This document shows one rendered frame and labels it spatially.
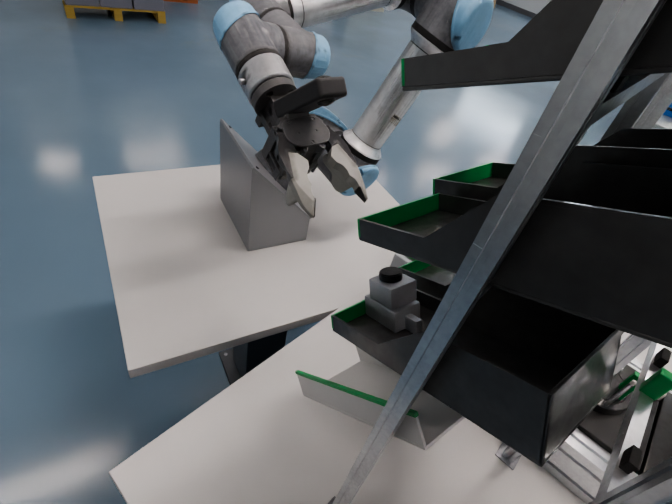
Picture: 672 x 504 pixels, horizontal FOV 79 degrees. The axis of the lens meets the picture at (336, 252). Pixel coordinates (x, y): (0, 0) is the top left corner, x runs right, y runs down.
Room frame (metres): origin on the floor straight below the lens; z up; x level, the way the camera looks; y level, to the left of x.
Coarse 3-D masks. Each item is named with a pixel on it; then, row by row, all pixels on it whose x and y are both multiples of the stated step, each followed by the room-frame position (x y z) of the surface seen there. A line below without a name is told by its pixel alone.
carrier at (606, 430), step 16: (624, 368) 0.60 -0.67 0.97; (624, 384) 0.52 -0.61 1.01; (608, 400) 0.48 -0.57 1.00; (624, 400) 0.50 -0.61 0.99; (656, 400) 0.54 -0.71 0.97; (592, 416) 0.46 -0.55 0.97; (608, 416) 0.47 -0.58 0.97; (624, 416) 0.48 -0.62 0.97; (592, 432) 0.43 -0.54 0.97; (608, 432) 0.43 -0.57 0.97; (608, 448) 0.40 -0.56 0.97; (640, 448) 0.42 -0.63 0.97; (640, 464) 0.39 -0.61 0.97
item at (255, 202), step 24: (240, 144) 0.89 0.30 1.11; (240, 168) 0.85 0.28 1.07; (264, 168) 0.91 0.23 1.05; (240, 192) 0.84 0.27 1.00; (264, 192) 0.81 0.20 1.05; (240, 216) 0.84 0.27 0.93; (264, 216) 0.81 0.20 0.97; (288, 216) 0.85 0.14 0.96; (264, 240) 0.81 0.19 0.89; (288, 240) 0.86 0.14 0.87
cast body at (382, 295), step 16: (384, 272) 0.38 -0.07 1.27; (400, 272) 0.39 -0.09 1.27; (384, 288) 0.36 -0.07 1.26; (400, 288) 0.36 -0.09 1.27; (416, 288) 0.38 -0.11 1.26; (368, 304) 0.38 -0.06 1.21; (384, 304) 0.36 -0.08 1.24; (400, 304) 0.36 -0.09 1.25; (416, 304) 0.37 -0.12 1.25; (384, 320) 0.35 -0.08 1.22; (400, 320) 0.34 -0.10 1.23; (416, 320) 0.34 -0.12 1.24
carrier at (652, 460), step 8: (664, 400) 0.54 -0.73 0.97; (664, 408) 0.52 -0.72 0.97; (656, 416) 0.50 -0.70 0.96; (664, 416) 0.50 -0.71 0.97; (656, 424) 0.48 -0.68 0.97; (664, 424) 0.48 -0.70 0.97; (656, 432) 0.46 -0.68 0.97; (664, 432) 0.46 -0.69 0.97; (648, 440) 0.45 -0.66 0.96; (656, 440) 0.44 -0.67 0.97; (664, 440) 0.45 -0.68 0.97; (648, 448) 0.42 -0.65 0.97; (656, 448) 0.43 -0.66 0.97; (664, 448) 0.43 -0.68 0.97; (648, 456) 0.41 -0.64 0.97; (656, 456) 0.41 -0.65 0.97; (664, 456) 0.41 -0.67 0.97; (648, 464) 0.39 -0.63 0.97; (656, 464) 0.39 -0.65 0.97; (640, 472) 0.38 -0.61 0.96
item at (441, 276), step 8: (408, 264) 0.48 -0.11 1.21; (416, 264) 0.49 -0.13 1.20; (424, 264) 0.50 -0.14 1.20; (408, 272) 0.45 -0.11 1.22; (416, 272) 0.49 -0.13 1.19; (424, 272) 0.49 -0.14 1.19; (432, 272) 0.49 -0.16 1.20; (440, 272) 0.49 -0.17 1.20; (448, 272) 0.49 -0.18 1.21; (416, 280) 0.44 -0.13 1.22; (424, 280) 0.43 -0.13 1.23; (432, 280) 0.43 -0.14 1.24; (440, 280) 0.46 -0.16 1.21; (448, 280) 0.46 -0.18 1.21; (424, 288) 0.43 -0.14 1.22; (432, 288) 0.42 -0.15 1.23; (440, 288) 0.42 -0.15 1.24; (440, 296) 0.41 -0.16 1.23
